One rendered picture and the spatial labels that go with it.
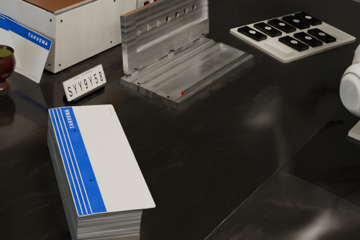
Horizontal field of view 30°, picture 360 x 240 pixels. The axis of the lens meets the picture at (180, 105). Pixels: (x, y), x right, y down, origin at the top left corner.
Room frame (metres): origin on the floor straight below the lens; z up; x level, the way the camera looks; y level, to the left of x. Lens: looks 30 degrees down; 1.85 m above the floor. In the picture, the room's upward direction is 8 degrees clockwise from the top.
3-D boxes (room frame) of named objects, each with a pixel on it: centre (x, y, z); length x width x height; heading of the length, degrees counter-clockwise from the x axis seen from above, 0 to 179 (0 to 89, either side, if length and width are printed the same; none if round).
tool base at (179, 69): (1.86, -0.02, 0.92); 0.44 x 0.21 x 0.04; 150
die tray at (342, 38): (2.26, -0.37, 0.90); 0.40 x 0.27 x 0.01; 135
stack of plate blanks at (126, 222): (1.21, 0.18, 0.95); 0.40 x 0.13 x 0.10; 22
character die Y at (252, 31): (2.19, -0.22, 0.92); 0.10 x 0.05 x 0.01; 49
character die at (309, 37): (2.21, -0.42, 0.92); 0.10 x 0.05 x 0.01; 42
